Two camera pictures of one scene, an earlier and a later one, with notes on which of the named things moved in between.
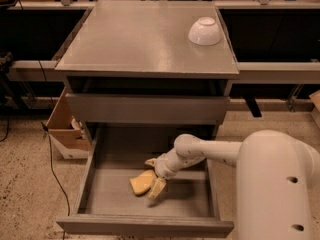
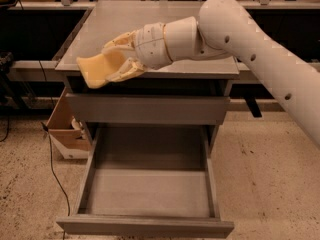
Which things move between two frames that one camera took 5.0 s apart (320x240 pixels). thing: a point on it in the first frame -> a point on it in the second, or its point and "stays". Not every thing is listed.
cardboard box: [69, 135] stays
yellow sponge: [141, 183] -> [96, 68]
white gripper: [162, 167] -> [150, 45]
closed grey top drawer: [111, 108] stays
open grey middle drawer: [107, 206] stays
